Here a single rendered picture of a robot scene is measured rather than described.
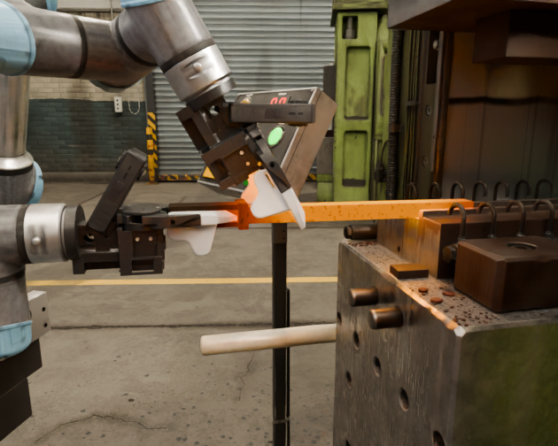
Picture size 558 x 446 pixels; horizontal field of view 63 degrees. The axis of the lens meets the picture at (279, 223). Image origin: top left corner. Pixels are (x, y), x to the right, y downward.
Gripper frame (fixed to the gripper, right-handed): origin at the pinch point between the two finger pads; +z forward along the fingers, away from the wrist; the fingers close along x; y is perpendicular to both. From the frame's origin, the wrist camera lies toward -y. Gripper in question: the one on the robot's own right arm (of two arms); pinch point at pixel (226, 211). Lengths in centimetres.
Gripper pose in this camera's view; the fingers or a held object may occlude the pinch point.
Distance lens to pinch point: 62.8
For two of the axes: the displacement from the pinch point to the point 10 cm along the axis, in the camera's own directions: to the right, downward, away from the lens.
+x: 2.1, 2.1, -9.5
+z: 9.8, -0.3, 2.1
